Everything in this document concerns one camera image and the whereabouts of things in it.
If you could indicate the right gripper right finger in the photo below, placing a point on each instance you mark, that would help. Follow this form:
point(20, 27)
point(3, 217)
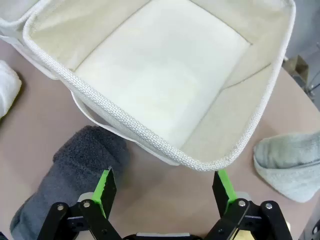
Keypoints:
point(222, 190)

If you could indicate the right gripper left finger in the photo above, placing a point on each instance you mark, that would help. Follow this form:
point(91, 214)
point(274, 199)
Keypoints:
point(102, 190)

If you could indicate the dark grey towel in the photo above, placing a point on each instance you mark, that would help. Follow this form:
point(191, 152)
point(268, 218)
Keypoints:
point(72, 165)

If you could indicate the light teal cone-folded towel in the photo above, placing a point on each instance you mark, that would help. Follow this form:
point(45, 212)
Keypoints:
point(290, 167)

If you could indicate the white towel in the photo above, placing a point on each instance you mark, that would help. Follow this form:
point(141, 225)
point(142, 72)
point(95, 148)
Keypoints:
point(7, 85)

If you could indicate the beige fabric storage bin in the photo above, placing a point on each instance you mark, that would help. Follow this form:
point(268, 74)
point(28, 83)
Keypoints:
point(160, 80)
point(15, 15)

